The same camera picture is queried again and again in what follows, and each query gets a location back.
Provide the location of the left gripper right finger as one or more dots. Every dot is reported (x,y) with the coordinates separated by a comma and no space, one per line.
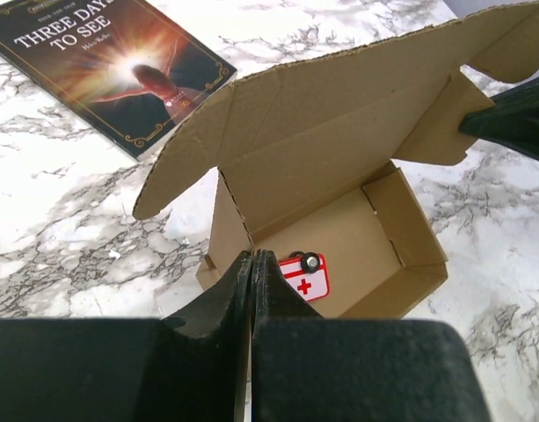
(305,367)

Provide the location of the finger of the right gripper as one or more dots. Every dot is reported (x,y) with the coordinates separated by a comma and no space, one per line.
(512,122)

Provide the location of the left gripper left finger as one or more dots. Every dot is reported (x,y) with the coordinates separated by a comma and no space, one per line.
(188,366)

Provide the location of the red toy ambulance car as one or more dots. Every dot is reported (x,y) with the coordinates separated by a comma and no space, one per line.
(306,273)

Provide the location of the cardboard box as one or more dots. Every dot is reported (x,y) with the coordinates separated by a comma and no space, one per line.
(306,155)

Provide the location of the dark paperback book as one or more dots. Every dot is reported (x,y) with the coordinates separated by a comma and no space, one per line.
(123,66)

